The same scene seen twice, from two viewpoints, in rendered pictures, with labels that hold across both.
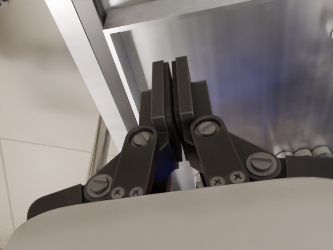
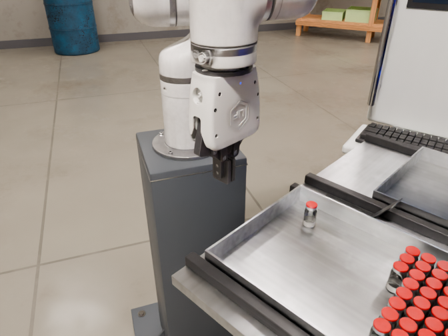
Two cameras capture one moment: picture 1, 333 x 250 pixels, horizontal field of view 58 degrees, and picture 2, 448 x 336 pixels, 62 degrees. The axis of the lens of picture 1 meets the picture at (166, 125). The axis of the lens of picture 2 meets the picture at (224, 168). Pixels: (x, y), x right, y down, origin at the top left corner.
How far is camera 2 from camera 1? 0.59 m
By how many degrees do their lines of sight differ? 98
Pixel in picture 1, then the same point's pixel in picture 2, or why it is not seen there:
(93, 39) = (203, 267)
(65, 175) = not seen: outside the picture
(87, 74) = (211, 303)
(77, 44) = (197, 289)
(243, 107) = (317, 272)
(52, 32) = not seen: outside the picture
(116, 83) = (228, 282)
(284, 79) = (315, 249)
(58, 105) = not seen: outside the picture
